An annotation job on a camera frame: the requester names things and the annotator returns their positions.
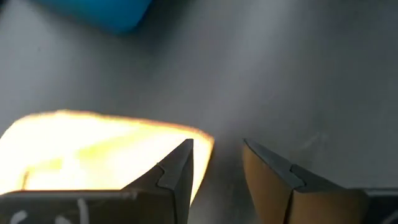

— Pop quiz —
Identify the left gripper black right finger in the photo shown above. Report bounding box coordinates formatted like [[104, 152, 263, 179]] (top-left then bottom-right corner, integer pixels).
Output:
[[241, 138, 370, 224]]

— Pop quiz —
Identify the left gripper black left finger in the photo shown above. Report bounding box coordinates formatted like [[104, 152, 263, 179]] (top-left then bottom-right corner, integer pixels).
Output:
[[0, 138, 195, 224]]

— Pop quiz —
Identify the yellow microfiber towel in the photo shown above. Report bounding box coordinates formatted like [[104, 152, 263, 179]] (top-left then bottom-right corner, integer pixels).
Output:
[[0, 108, 215, 206]]

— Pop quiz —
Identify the blue plastic bin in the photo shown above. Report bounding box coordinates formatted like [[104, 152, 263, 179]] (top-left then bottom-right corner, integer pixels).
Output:
[[37, 0, 154, 34]]

